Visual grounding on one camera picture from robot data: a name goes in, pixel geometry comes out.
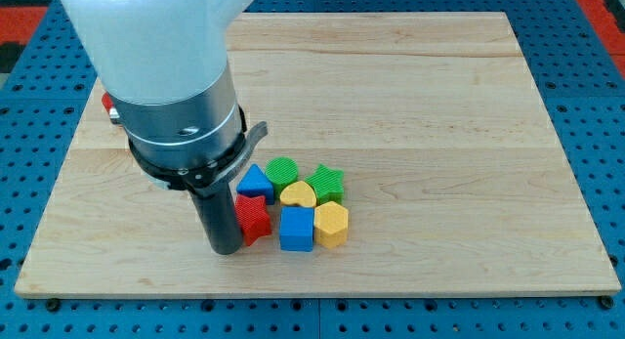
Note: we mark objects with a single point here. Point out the black clamp with grey lever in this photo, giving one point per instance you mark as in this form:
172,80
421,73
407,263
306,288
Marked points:
207,178

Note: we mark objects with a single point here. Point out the yellow hexagon block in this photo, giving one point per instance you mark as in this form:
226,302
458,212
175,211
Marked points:
330,224

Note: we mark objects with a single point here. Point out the blue cube block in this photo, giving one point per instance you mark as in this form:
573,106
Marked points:
296,229

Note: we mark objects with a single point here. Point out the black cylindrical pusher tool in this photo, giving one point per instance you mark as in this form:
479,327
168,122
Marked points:
216,212

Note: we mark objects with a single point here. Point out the yellow heart block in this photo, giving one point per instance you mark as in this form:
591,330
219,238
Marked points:
298,194

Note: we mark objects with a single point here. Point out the green star block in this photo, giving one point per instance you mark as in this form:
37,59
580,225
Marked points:
327,184

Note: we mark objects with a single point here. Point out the light wooden board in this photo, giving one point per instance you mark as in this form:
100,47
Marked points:
456,182

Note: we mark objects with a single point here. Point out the red star block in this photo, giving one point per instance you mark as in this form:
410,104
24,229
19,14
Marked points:
253,217

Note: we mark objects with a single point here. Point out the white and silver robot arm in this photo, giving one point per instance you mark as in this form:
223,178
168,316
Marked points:
165,65

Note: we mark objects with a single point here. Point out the green circle block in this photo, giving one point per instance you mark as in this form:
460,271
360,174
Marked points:
282,172

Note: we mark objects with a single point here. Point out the blue triangle block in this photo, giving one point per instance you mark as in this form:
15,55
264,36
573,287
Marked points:
255,183

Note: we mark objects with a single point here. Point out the red circle block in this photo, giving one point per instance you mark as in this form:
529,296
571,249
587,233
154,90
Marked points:
107,102

